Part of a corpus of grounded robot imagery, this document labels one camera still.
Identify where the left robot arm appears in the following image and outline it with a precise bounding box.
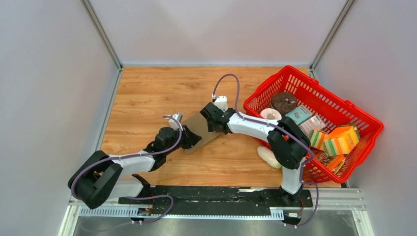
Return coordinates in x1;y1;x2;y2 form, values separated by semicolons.
67;125;202;209

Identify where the white tissue roll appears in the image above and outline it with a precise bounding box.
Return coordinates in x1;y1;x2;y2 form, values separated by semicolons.
260;108;282;120

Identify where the pink transparent packet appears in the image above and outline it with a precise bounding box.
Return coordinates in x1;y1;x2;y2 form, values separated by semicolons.
299;115;326;137

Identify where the orange snack bag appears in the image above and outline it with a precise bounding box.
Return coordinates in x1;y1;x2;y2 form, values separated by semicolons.
317;153;346;174

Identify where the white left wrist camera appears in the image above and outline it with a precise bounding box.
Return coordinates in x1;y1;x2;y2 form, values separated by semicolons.
167;113;182;130

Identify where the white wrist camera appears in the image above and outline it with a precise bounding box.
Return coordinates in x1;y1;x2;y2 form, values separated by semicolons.
167;113;182;130
212;93;228;112

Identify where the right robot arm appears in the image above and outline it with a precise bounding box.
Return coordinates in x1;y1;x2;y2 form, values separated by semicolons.
200;103;313;206

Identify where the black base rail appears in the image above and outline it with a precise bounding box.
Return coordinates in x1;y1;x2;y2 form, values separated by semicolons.
119;185;313;220

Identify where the striped colourful sponge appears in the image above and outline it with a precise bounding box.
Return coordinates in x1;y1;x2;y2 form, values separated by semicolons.
308;130;329;151

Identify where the teal small box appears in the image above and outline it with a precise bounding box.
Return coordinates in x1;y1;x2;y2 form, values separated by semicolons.
285;105;313;125

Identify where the brown cardboard box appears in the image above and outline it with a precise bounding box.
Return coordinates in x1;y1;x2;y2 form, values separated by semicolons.
181;113;223;154

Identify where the orange sponge pack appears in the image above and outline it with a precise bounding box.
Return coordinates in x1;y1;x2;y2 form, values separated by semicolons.
323;124;360;156

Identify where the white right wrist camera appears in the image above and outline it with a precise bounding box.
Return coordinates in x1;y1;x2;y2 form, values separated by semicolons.
212;93;228;112

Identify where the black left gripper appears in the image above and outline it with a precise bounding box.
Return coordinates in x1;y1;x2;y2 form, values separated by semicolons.
164;125;202;156

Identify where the brown round chocolate cake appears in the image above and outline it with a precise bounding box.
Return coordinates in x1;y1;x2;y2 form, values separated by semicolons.
269;92;298;115

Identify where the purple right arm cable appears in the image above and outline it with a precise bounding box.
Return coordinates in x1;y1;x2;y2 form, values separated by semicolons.
211;73;321;228

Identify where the red plastic basket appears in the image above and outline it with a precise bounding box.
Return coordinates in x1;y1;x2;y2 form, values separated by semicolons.
243;65;384;183

